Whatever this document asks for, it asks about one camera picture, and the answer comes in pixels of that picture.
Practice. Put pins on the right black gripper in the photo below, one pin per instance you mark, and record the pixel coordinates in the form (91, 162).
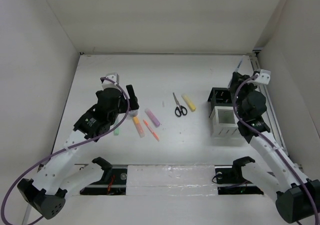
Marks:
(237, 80)

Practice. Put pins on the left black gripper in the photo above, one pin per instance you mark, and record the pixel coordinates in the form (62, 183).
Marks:
(132, 98)

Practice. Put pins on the blue pen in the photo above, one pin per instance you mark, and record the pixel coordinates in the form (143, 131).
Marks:
(239, 64)

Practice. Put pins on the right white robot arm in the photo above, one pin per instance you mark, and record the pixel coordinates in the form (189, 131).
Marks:
(295, 195)

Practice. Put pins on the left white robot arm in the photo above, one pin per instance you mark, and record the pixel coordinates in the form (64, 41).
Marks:
(48, 191)

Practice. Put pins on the paper clip jar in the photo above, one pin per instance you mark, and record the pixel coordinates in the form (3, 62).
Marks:
(133, 113)

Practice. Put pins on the orange highlighter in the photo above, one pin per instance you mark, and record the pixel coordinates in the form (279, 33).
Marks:
(138, 127)

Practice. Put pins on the black organizer box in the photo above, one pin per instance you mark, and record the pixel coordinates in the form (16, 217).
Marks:
(220, 97)

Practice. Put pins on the purple highlighter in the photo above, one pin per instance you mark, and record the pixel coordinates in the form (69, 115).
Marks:
(152, 117)

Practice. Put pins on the green highlighter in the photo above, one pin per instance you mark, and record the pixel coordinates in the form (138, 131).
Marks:
(116, 131)

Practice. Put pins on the orange pen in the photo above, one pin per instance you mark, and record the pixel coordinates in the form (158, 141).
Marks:
(151, 130)

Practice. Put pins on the white organizer box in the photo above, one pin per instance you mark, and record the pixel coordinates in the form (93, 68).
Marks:
(224, 123)

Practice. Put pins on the yellow highlighter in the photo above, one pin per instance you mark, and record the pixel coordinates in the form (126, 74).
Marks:
(189, 102)

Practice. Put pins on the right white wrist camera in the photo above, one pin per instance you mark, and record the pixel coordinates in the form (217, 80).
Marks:
(261, 77)

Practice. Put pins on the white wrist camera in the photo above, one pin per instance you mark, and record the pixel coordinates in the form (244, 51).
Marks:
(261, 77)
(110, 80)

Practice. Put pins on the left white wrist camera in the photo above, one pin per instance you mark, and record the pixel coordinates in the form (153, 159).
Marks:
(110, 80)

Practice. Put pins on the black handled scissors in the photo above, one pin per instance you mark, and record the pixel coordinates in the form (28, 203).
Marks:
(179, 110)

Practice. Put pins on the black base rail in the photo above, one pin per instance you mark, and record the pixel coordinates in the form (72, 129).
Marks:
(167, 180)

